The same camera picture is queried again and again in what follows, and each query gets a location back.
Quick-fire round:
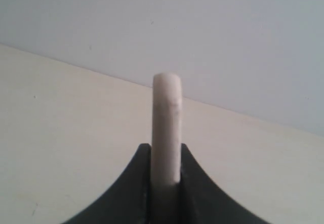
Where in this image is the white paint brush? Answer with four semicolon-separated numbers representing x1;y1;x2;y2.
151;73;182;188

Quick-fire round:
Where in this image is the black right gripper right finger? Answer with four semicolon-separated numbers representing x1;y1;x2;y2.
179;143;267;224

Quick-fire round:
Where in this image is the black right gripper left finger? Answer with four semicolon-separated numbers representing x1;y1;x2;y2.
65;143;151;224

